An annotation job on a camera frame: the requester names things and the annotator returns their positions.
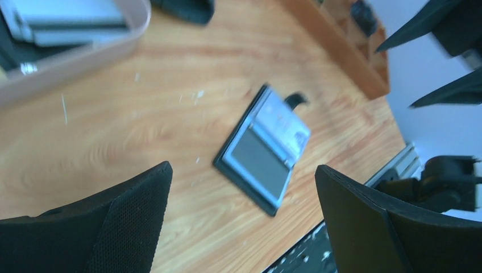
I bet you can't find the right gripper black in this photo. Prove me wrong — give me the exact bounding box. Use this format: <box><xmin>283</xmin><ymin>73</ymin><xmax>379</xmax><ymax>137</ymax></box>
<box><xmin>375</xmin><ymin>0</ymin><xmax>481</xmax><ymax>108</ymax></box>

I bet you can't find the grey credit card stack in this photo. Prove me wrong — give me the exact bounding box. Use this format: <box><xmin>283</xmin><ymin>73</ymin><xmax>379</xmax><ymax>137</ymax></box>
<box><xmin>1</xmin><ymin>1</ymin><xmax>128</xmax><ymax>47</ymax></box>

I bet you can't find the black round part right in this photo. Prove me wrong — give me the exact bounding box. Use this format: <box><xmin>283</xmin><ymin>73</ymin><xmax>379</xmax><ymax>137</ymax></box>
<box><xmin>350</xmin><ymin>0</ymin><xmax>378</xmax><ymax>37</ymax></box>

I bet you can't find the orange compartment tray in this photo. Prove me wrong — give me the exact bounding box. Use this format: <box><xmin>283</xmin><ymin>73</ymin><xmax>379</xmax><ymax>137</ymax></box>
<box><xmin>281</xmin><ymin>1</ymin><xmax>390</xmax><ymax>100</ymax></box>

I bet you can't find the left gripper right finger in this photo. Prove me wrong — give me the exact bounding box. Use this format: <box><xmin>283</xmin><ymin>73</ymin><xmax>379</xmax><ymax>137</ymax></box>
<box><xmin>315</xmin><ymin>165</ymin><xmax>481</xmax><ymax>272</ymax></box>

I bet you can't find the black leather card holder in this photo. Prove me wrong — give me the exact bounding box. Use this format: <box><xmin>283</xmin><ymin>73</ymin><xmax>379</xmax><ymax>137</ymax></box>
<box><xmin>213</xmin><ymin>84</ymin><xmax>294</xmax><ymax>217</ymax></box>

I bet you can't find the dark grey dotted cloth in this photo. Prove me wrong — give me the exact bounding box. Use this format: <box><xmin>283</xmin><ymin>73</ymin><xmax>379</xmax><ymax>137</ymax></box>
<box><xmin>150</xmin><ymin>0</ymin><xmax>215</xmax><ymax>26</ymax></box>

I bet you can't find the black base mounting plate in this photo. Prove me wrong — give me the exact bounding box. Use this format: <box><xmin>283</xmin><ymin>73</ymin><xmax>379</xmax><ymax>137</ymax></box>
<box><xmin>264</xmin><ymin>221</ymin><xmax>338</xmax><ymax>273</ymax></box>

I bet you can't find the pink oval tray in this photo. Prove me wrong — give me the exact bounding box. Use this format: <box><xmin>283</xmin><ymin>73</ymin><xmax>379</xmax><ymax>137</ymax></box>
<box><xmin>1</xmin><ymin>1</ymin><xmax>152</xmax><ymax>108</ymax></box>

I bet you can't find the white black credit card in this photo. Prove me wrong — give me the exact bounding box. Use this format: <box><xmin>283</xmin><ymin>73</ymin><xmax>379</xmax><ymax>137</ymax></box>
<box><xmin>252</xmin><ymin>85</ymin><xmax>311</xmax><ymax>168</ymax></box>

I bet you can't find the aluminium frame rail front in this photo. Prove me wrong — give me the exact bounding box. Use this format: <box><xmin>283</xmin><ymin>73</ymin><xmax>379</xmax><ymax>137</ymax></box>
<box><xmin>364</xmin><ymin>143</ymin><xmax>422</xmax><ymax>187</ymax></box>

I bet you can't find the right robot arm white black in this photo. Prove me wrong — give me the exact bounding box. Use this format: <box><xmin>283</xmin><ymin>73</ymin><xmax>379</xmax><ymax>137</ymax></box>
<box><xmin>376</xmin><ymin>1</ymin><xmax>481</xmax><ymax>213</ymax></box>

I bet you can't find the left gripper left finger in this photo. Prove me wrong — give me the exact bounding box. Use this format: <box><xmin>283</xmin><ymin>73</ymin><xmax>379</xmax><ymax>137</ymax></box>
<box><xmin>1</xmin><ymin>162</ymin><xmax>173</xmax><ymax>272</ymax></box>

